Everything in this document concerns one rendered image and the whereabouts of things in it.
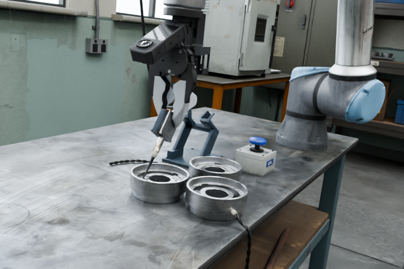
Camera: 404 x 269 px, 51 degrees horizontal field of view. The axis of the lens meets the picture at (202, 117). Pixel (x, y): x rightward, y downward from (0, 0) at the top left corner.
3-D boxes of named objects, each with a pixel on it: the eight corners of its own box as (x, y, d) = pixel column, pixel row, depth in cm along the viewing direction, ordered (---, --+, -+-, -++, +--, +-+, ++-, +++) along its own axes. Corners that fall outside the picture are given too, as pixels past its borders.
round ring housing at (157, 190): (157, 211, 69) (159, 187, 68) (116, 191, 75) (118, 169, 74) (199, 196, 77) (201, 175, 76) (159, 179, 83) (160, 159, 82)
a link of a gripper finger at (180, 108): (202, 125, 80) (202, 77, 79) (185, 130, 75) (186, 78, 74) (188, 123, 82) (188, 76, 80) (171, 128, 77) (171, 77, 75)
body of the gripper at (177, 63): (209, 77, 80) (215, 13, 77) (184, 80, 73) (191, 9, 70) (175, 72, 84) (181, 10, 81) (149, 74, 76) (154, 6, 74)
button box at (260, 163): (262, 177, 91) (265, 155, 90) (233, 169, 94) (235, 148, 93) (276, 169, 98) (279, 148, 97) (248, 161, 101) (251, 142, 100)
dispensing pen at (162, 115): (130, 174, 72) (168, 91, 78) (142, 182, 76) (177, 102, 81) (140, 177, 71) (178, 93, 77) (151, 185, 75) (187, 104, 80)
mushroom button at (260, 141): (260, 163, 92) (263, 141, 91) (243, 158, 94) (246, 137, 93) (267, 159, 96) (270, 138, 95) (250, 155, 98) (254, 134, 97)
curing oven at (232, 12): (244, 81, 295) (256, -14, 282) (174, 70, 325) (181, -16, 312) (277, 78, 347) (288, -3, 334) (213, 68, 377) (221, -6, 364)
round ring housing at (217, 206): (174, 200, 74) (176, 178, 73) (225, 194, 79) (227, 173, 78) (202, 227, 65) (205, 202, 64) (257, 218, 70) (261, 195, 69)
